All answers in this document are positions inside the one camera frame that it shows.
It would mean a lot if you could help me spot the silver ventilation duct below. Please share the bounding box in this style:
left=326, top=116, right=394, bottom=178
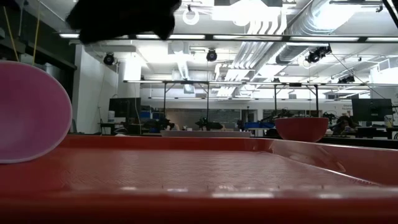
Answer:
left=275, top=0, right=383, bottom=65

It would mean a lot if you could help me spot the white hanging ring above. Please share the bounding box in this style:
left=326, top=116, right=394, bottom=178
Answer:
left=182, top=7, right=200, bottom=26

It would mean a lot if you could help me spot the red plastic serving tray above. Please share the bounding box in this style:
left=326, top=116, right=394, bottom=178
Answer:
left=0, top=134, right=398, bottom=224

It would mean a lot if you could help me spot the black computer monitor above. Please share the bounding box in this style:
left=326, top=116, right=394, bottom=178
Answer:
left=108, top=97, right=142, bottom=118
left=351, top=98, right=393, bottom=122

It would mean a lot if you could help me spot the blue storage bin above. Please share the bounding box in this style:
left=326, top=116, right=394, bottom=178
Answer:
left=244, top=121, right=271, bottom=129

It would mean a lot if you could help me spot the yellow cable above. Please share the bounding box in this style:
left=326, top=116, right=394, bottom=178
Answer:
left=2, top=0, right=41, bottom=66

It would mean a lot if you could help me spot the person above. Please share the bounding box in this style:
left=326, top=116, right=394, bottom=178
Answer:
left=333, top=115, right=358, bottom=135

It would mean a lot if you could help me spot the black workstation frame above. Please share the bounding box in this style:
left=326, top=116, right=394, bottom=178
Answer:
left=123, top=80, right=246, bottom=126
left=248, top=82, right=340, bottom=119

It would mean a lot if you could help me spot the lavender round plate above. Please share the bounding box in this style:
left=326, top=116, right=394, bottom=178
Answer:
left=160, top=130, right=251, bottom=138

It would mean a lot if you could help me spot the dark pink bowl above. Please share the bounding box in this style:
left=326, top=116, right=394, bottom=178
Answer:
left=274, top=117, right=330, bottom=143

